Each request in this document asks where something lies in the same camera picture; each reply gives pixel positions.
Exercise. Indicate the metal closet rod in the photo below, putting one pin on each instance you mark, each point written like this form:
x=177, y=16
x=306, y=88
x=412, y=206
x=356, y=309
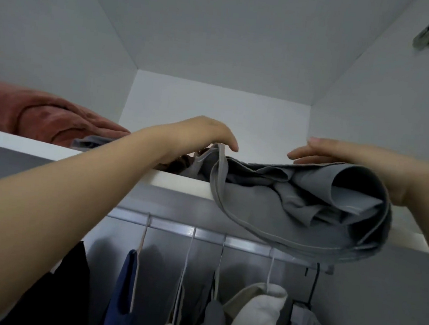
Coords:
x=193, y=231

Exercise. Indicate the person's left hand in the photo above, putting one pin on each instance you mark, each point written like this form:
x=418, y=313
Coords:
x=194, y=136

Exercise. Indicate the beige wire hanger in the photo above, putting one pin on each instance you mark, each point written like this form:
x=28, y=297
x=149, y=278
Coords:
x=140, y=259

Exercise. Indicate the person's right hand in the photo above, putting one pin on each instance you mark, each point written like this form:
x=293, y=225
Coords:
x=359, y=155

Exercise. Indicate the cream white shirt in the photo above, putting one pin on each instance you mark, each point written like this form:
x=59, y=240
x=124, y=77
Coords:
x=256, y=319

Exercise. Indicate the blue garment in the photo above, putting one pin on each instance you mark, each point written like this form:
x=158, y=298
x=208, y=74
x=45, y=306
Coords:
x=119, y=299

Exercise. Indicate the pink red garment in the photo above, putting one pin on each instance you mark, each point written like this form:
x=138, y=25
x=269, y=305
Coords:
x=45, y=118

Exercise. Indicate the white wardrobe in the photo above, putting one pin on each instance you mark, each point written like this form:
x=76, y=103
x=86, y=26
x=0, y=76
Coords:
x=227, y=33

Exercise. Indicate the grey button-up shirt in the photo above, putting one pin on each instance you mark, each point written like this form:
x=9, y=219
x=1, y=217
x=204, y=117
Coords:
x=301, y=207

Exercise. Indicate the grey hooded garment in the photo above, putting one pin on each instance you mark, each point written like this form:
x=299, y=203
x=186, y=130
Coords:
x=210, y=323

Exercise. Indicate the person's left forearm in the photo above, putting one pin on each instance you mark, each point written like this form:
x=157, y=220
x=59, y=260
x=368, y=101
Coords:
x=42, y=227

